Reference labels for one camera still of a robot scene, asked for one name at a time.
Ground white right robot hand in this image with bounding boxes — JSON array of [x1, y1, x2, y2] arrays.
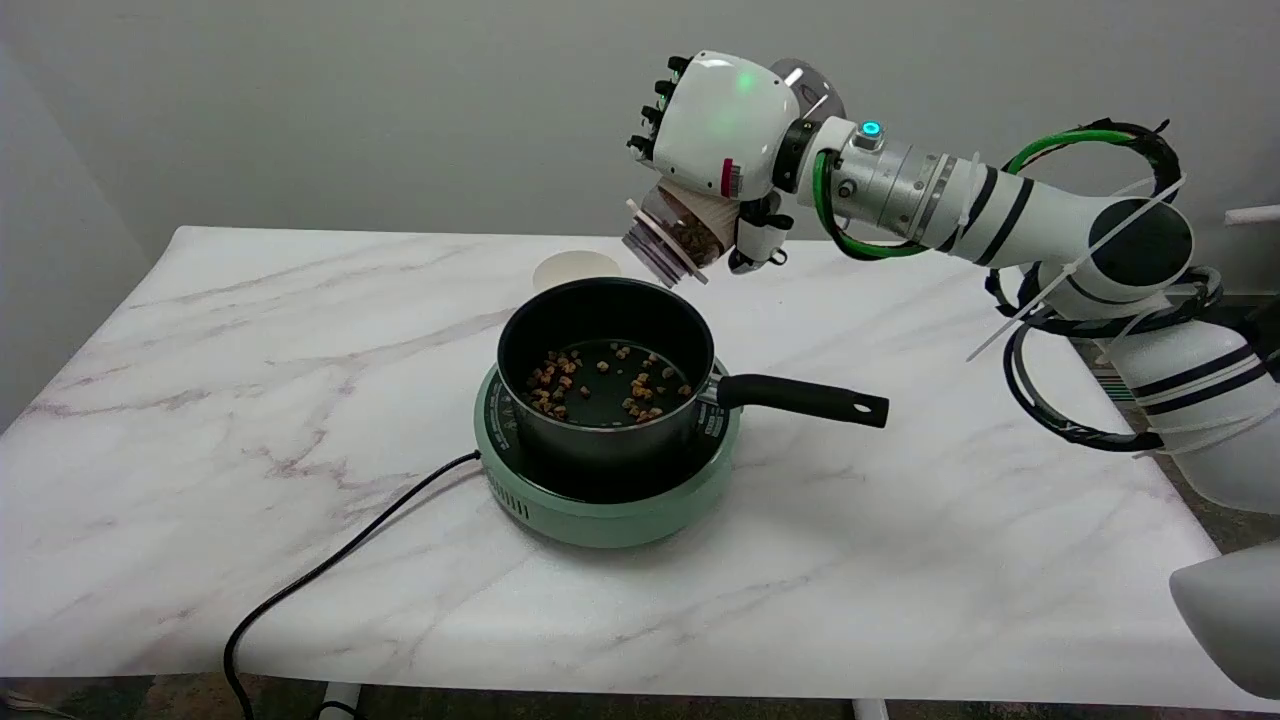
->
[[627, 50, 803, 276]]

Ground clear bottle with brown food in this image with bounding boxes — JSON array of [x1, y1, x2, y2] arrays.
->
[[620, 185, 741, 289]]

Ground cream round lid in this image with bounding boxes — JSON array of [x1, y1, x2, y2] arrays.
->
[[532, 250, 623, 294]]

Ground brown food pieces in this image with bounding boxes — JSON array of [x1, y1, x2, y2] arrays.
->
[[524, 345, 695, 423]]

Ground green induction cooker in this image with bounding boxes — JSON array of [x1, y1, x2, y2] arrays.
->
[[473, 355, 743, 549]]

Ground white robot body shell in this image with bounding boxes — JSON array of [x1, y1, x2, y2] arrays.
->
[[1168, 543, 1280, 701]]

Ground green robot cable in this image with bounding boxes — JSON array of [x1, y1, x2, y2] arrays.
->
[[812, 128, 1161, 261]]

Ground black saucepan with handle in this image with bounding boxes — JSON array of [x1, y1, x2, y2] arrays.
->
[[496, 277, 890, 466]]

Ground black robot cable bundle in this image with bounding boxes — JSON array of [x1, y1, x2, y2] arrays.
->
[[985, 120, 1226, 453]]

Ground black power cable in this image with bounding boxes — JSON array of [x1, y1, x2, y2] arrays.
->
[[222, 450, 483, 720]]

